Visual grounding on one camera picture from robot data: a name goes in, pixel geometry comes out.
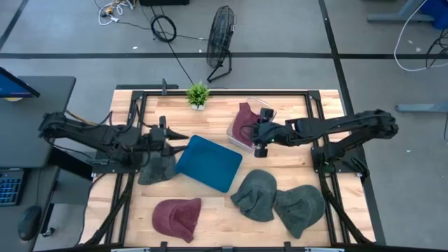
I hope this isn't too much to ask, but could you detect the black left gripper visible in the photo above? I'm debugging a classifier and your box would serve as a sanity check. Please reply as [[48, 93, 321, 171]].
[[149, 115, 190, 157]]

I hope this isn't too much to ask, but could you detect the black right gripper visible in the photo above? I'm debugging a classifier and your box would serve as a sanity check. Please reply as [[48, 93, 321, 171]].
[[252, 107, 290, 158]]

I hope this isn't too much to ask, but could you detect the maroon knit hat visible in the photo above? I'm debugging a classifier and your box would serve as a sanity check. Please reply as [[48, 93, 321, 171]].
[[151, 197, 202, 244], [231, 102, 262, 148]]

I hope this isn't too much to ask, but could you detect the grey knit hat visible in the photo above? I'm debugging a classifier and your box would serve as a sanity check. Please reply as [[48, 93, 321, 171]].
[[273, 184, 326, 239], [230, 169, 278, 223], [137, 150, 179, 186]]

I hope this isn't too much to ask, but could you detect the clear plastic container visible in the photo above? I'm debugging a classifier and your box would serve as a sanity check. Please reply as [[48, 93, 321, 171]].
[[225, 97, 277, 153]]

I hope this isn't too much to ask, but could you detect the small green potted plant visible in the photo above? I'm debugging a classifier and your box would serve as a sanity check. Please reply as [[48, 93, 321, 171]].
[[185, 81, 211, 111]]

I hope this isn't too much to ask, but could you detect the black floor fan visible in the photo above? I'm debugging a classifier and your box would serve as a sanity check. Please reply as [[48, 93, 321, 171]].
[[205, 5, 238, 84]]

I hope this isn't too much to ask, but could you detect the black desk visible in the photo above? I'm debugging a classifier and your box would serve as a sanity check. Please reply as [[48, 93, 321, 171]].
[[0, 76, 77, 169]]

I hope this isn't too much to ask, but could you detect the grey desk foot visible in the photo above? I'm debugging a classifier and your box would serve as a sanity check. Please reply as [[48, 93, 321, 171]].
[[366, 0, 435, 25], [395, 102, 448, 113]]

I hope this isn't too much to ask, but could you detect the black computer mouse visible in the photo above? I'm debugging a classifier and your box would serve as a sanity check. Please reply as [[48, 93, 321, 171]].
[[17, 205, 43, 242]]

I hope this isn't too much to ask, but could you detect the computer monitor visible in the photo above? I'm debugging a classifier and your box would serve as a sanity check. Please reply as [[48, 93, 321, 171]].
[[0, 66, 41, 99]]

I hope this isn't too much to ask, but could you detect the black keyboard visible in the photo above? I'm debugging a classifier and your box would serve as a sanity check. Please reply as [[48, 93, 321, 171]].
[[0, 168, 25, 207]]

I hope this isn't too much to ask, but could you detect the blue chair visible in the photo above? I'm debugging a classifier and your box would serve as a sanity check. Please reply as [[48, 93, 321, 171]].
[[419, 0, 448, 31]]

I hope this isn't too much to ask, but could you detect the black aluminium table frame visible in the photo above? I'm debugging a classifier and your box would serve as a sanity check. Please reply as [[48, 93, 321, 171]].
[[79, 78, 377, 252]]

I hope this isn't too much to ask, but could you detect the long black floor cable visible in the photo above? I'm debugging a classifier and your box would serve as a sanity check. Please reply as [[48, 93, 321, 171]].
[[149, 4, 195, 86]]

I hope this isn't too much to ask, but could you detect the coiled black cable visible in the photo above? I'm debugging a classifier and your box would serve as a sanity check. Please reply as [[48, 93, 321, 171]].
[[150, 13, 178, 43]]

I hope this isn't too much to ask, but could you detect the white cable bundle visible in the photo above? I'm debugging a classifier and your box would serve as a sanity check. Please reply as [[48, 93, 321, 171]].
[[93, 0, 136, 27]]

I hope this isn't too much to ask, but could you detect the long white cable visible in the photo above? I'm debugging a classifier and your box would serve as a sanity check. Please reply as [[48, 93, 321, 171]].
[[393, 0, 448, 73]]

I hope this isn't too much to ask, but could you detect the black cable loop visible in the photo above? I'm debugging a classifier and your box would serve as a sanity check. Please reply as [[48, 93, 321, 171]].
[[425, 29, 448, 70]]

